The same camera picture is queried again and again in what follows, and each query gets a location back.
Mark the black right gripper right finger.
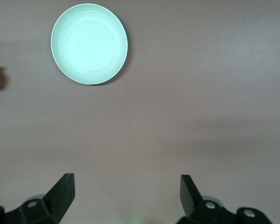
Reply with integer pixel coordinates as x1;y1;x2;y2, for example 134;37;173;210
177;174;273;224

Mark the brown table cover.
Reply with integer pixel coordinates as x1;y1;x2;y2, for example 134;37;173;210
0;0;280;224

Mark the pale green round plate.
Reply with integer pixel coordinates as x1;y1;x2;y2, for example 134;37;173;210
50;3;128;85

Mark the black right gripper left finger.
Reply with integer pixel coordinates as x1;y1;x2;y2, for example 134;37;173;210
0;173;75;224

